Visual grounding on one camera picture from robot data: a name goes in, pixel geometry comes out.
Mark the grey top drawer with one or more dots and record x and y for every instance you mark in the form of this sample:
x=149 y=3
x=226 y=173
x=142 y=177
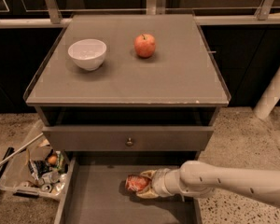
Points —
x=113 y=138

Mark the metal window railing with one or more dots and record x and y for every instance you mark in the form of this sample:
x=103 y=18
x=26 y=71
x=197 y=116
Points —
x=46 y=13

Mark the white ceramic bowl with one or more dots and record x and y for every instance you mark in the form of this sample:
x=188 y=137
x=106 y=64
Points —
x=88 y=54

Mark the red coke can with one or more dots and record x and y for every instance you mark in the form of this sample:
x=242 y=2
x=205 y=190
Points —
x=137 y=183

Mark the white diagonal pole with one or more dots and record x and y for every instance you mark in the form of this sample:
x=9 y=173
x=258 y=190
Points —
x=269 y=98

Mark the silver can in bin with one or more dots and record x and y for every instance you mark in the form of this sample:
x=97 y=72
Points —
x=51 y=177

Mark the grey open middle drawer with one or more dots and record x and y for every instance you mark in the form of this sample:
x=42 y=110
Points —
x=95 y=192

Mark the grey drawer cabinet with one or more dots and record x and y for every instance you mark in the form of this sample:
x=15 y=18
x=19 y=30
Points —
x=179 y=85

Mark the orange fruit in bin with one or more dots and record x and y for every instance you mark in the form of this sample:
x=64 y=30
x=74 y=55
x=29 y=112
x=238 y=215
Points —
x=52 y=160

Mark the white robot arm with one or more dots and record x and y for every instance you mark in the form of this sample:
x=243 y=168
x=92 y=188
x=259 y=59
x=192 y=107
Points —
x=199 y=180

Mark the dark snack bag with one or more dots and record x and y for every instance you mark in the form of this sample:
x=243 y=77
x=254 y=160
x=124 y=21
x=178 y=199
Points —
x=39 y=169

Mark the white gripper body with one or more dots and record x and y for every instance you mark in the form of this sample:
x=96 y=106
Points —
x=159 y=182

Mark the clear plastic bin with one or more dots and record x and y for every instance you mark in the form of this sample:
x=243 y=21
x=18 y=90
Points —
x=17 y=178

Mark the round brass drawer knob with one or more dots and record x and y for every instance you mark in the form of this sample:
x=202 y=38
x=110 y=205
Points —
x=129 y=142

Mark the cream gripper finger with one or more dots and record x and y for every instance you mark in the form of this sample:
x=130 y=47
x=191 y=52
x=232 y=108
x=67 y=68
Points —
x=148 y=174
x=147 y=193

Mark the red apple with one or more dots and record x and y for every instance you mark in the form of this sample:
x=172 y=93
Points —
x=145 y=45

